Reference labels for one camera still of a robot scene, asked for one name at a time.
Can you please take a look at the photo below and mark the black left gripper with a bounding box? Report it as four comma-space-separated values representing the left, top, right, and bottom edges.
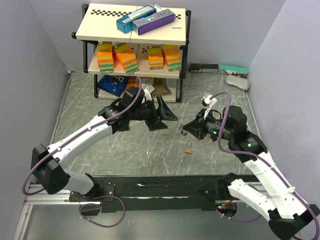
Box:
129, 94, 178, 131

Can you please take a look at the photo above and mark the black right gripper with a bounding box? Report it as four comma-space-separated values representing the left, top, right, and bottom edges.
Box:
182, 108, 234, 141

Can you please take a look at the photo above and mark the brass padlock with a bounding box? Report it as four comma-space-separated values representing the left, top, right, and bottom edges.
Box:
185, 140, 192, 154

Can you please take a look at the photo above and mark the black-headed key bunch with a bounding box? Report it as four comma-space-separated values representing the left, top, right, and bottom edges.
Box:
180, 124, 188, 136

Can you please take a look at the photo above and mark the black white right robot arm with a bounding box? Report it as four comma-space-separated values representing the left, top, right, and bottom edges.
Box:
183, 105, 320, 240

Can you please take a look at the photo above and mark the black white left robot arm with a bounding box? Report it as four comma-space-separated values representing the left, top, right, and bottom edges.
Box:
31, 87, 178, 201

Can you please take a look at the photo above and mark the brown snack bag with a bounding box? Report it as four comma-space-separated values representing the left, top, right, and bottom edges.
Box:
151, 78, 171, 98

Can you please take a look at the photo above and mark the orange snack bag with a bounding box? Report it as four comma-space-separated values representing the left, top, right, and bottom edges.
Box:
124, 76, 154, 91

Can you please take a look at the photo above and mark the blue chips bag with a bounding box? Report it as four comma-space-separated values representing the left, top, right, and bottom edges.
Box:
97, 75, 129, 97

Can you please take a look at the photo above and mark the three-tier shelf rack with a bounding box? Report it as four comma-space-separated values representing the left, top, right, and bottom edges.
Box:
71, 3, 192, 103

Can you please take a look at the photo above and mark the black flat box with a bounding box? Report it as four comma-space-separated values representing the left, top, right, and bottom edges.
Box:
189, 63, 219, 74

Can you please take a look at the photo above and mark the sponge pack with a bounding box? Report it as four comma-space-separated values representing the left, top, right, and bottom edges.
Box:
162, 44, 182, 72
147, 45, 164, 70
96, 41, 115, 73
112, 42, 140, 74

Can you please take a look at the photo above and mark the sponge pack far right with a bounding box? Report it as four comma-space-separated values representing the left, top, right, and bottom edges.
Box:
162, 44, 182, 72

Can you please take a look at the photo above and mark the teal white box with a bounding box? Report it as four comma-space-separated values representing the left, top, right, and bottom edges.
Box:
217, 64, 249, 79

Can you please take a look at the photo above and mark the sponge pack far left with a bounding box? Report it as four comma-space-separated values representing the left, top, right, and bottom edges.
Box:
96, 41, 115, 73

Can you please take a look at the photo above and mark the purple box on shelf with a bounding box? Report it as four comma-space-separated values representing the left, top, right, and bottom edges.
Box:
132, 8, 176, 36

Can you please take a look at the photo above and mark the blue box on shelf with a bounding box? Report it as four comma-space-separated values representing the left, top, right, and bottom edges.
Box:
116, 4, 157, 34

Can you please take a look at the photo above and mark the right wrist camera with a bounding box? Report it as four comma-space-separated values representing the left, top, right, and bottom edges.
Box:
201, 93, 218, 119

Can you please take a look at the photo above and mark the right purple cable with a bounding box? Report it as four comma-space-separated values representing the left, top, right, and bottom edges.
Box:
209, 91, 320, 240

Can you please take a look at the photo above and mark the purple cable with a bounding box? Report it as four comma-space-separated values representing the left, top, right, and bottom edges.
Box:
21, 76, 143, 228
209, 91, 320, 240

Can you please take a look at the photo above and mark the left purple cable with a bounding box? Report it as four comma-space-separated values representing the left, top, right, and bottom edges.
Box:
21, 76, 143, 228

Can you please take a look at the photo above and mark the aluminium rail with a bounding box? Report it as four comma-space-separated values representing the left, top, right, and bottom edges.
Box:
13, 182, 83, 240

